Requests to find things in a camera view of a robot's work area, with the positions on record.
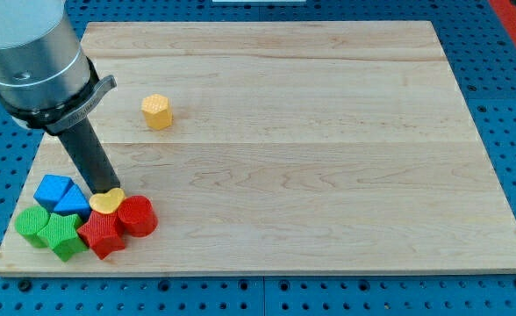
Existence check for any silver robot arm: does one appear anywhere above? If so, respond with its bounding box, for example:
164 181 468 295
0 0 116 135

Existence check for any yellow hexagon block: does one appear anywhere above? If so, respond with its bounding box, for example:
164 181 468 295
141 94 173 130

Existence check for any wooden board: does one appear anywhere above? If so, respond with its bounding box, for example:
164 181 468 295
0 21 516 277

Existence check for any red cylinder block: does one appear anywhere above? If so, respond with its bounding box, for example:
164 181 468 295
118 195 158 237

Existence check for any yellow heart block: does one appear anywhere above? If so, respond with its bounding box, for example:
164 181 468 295
89 188 125 214

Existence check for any red star block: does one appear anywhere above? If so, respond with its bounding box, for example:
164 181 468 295
77 211 125 260

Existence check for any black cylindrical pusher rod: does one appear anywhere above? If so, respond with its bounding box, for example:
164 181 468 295
59 118 120 194

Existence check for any blue triangle block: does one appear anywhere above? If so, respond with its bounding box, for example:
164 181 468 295
54 184 91 221

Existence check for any blue cube block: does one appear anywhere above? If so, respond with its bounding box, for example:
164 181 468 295
33 175 74 212

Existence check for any green star block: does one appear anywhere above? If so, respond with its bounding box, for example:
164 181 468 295
38 213 89 262

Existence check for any green cylinder block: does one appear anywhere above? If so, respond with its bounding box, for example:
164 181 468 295
14 205 50 248

